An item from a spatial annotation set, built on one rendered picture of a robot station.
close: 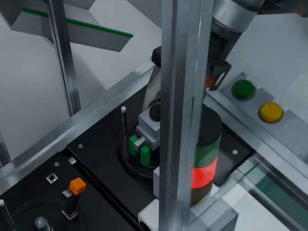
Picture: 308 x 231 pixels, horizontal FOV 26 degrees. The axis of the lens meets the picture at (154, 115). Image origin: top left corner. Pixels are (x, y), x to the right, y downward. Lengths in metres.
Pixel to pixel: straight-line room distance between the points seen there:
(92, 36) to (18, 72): 0.29
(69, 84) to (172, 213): 0.48
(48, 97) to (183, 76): 0.86
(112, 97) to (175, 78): 0.70
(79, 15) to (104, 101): 0.18
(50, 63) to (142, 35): 0.21
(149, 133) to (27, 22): 0.27
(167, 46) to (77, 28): 0.64
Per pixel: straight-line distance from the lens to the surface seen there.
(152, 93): 1.12
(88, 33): 1.22
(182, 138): 0.66
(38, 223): 1.08
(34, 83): 1.45
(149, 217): 1.13
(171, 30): 0.55
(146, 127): 1.12
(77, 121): 1.26
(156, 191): 0.93
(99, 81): 1.43
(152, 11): 2.69
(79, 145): 1.22
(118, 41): 1.28
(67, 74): 1.21
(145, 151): 1.13
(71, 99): 1.28
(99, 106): 1.28
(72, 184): 1.07
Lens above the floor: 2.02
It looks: 58 degrees down
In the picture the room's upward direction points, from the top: straight up
